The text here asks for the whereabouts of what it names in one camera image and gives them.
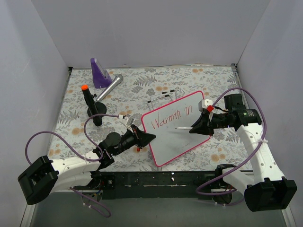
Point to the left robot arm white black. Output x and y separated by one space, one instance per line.
45 176

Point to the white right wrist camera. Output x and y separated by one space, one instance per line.
206 106

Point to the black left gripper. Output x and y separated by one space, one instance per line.
137 137

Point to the silver microphone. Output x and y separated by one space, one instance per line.
117 80

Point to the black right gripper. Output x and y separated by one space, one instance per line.
209 124

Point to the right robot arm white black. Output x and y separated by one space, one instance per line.
268 189

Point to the black torch with orange cap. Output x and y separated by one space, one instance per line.
93 107

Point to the floral patterned table mat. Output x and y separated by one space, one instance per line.
76 133

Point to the white red whiteboard marker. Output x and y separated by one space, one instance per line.
183 128

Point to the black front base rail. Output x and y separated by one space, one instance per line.
168 184

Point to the pink framed whiteboard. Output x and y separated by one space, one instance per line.
166 124

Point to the purple wedge stand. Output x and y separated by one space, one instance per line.
101 78

